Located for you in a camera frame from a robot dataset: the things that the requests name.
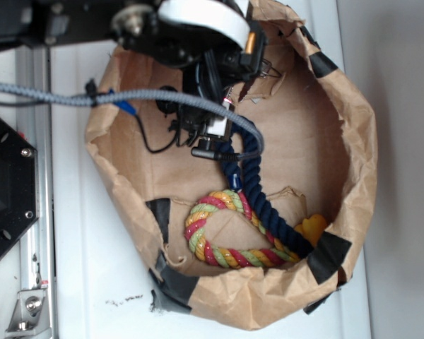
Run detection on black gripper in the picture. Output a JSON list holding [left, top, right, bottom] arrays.
[[156, 30, 266, 147]]

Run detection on silver key bunch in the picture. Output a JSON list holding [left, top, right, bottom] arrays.
[[238, 59, 282, 102]]

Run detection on black white robot arm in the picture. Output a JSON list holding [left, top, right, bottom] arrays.
[[0, 1, 266, 150]]

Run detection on brown paper bag bin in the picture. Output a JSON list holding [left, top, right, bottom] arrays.
[[86, 1, 377, 330]]

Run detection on orange rubber toy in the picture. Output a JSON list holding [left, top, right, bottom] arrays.
[[294, 214, 328, 247]]

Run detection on thin black cable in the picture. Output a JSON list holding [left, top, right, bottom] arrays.
[[134, 112, 184, 155]]

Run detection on navy blue rope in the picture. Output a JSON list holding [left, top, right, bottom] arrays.
[[218, 119, 314, 261]]

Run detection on grey braided cable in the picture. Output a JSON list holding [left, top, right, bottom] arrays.
[[0, 80, 266, 162]]

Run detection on multicolour twisted rope ring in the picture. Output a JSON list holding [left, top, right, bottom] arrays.
[[184, 189, 301, 269]]

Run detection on aluminium extrusion rail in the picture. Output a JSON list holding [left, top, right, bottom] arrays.
[[13, 45, 59, 339]]

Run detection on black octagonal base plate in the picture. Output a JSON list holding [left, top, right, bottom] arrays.
[[0, 118, 38, 260]]

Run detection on metal corner bracket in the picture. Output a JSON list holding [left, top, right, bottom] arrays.
[[5, 289, 53, 338]]

